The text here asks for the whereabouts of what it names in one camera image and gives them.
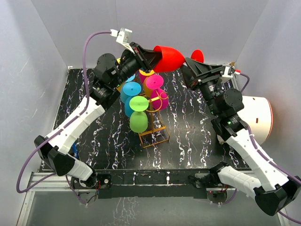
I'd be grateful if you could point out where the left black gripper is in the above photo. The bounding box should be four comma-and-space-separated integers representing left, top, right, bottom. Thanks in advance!
112, 42, 165, 89

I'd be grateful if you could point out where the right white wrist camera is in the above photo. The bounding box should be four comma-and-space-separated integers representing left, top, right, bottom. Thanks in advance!
221, 64, 241, 79

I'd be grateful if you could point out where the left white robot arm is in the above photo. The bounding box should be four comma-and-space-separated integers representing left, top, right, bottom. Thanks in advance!
34, 42, 163, 188

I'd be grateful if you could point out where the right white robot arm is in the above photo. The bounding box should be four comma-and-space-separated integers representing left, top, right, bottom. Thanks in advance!
181, 57, 301, 216

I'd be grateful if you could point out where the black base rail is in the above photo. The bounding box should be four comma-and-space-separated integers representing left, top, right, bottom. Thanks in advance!
70, 169, 236, 200

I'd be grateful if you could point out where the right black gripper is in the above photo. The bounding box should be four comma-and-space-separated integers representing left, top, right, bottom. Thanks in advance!
181, 58, 224, 116

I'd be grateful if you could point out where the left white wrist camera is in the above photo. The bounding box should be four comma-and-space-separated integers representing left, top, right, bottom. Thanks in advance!
110, 28, 134, 52

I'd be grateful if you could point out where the gold wire wine glass rack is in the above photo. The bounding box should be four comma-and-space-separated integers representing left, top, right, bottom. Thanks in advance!
138, 93, 170, 148

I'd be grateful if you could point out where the green plastic wine glass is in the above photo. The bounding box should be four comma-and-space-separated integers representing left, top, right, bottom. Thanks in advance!
129, 96, 149, 133

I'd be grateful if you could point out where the magenta plastic wine glass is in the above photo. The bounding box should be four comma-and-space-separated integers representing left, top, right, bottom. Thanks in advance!
139, 70, 155, 84

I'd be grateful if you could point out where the light blue plastic wine glass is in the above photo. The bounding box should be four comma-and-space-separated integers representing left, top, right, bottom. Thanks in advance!
120, 74, 135, 103

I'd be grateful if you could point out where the red plastic wine glass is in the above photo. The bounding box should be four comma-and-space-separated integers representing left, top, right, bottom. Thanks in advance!
152, 44, 205, 73

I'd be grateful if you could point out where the yellow-orange plastic wine glass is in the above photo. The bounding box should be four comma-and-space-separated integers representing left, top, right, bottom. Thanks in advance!
117, 58, 126, 93

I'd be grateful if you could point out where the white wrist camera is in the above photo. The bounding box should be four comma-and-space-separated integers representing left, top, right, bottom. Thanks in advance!
110, 28, 134, 52
221, 64, 241, 79

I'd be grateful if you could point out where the orange plastic wine glass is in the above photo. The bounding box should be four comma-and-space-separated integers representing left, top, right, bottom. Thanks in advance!
143, 78, 152, 97

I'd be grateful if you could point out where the white cylindrical lamp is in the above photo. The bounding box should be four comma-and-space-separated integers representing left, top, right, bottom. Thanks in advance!
238, 96, 273, 145

